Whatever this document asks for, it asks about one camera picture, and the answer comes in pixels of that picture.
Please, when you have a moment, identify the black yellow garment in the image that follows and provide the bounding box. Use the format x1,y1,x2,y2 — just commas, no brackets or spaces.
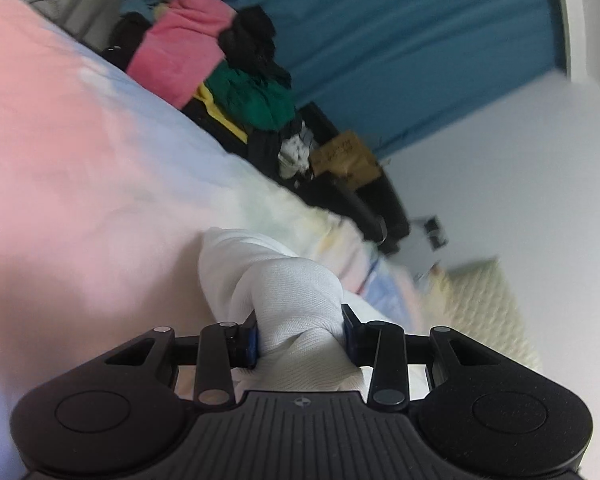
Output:
182,82,253,158

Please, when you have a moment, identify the pink cloth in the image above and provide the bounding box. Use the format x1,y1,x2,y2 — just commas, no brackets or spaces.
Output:
126,0,238,110

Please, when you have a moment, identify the cream quilted cushion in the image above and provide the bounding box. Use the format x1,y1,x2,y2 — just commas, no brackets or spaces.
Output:
430,255,543,376

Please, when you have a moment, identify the black cloth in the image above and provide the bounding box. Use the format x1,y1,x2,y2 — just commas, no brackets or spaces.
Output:
217,6,291,86

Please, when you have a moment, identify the green cloth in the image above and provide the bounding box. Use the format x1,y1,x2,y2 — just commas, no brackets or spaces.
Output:
205,62,296,133

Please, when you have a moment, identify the blue curtain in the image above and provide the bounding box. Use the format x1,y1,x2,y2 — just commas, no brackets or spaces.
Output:
200,0,568,161

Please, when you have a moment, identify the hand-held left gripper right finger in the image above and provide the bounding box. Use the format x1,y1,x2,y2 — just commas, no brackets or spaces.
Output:
340,303,498,411

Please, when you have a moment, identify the black bin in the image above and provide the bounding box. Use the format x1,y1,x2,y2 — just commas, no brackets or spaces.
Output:
250,102,411,256

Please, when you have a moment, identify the white patterned cloth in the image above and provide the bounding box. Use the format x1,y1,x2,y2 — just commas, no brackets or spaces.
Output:
277,132,313,181

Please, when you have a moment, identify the grey wall socket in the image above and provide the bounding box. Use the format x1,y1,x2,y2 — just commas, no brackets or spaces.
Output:
420,215,451,251

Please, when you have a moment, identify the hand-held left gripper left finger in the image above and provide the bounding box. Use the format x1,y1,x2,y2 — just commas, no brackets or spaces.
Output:
102,310,259,411

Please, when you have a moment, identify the blue grey cloth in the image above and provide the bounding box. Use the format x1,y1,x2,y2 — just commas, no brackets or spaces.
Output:
117,0,191,18

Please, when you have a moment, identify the brown cardboard tag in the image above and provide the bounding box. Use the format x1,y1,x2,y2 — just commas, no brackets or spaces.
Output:
307,130,383,188

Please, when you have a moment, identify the pastel tie-dye white sweatshirt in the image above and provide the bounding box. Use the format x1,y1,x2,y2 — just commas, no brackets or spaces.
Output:
0,0,431,461

